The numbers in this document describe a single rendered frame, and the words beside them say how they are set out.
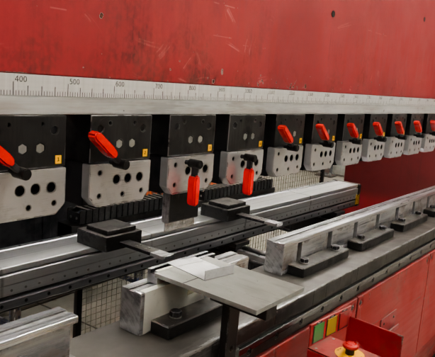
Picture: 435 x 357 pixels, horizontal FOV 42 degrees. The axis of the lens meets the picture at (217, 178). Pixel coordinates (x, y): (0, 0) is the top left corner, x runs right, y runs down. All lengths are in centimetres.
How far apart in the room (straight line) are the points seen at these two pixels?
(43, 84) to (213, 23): 44
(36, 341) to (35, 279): 32
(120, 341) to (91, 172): 38
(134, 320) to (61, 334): 20
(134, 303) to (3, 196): 43
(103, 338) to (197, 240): 60
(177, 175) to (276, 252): 57
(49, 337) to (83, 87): 44
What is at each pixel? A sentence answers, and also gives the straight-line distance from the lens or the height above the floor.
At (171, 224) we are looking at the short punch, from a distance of 126.
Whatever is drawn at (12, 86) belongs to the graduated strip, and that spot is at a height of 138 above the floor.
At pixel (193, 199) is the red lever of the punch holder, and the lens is 117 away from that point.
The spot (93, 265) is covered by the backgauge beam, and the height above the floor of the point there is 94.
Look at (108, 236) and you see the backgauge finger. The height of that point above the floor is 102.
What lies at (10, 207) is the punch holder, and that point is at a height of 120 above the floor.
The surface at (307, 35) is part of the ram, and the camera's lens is 156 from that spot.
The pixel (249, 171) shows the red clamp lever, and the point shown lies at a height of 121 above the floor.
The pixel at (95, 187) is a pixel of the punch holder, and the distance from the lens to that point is 103.
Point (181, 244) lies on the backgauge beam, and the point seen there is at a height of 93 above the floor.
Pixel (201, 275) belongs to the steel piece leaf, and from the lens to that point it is 123.
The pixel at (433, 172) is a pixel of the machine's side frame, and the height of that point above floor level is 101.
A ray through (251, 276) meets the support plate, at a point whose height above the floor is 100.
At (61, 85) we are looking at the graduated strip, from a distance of 96.
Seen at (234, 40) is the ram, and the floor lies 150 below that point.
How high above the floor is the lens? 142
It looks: 10 degrees down
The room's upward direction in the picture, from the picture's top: 5 degrees clockwise
